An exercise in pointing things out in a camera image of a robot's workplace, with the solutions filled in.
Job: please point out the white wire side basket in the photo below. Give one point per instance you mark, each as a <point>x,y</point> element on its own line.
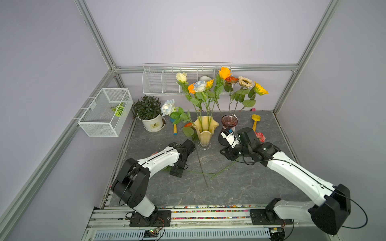
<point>106,114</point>

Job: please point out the white empty flower pot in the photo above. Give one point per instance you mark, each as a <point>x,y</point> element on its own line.
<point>205,78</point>

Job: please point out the cream sunflower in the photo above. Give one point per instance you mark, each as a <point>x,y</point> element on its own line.
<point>246,92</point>

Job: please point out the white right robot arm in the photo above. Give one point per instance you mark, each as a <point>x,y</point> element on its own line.
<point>329,205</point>

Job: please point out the white wire wall shelf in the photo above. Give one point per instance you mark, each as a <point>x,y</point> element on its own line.
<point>162,80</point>

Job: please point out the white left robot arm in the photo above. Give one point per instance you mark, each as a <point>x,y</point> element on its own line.
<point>132,181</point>

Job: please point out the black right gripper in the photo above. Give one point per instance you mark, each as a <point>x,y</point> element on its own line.
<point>228,153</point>

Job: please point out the dark red glass vase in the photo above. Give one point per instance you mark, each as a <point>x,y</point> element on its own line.
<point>229,123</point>

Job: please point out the yellow ruffled glass vase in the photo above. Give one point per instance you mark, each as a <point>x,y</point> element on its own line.
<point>205,127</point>

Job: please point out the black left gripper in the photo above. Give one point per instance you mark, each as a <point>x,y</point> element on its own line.
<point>178,171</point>

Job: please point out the orange yellow rose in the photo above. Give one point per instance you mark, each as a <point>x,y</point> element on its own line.
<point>195,97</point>

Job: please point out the cream white rose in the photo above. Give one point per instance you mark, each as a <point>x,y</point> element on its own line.
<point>182,81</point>

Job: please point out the potted green plant white pot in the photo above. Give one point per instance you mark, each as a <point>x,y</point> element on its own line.
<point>148,111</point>

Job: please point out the blue yellow toy rake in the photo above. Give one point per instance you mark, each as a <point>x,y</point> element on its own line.
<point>175,130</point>

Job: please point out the yellow toy shovel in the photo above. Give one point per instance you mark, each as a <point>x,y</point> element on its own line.
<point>256,118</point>

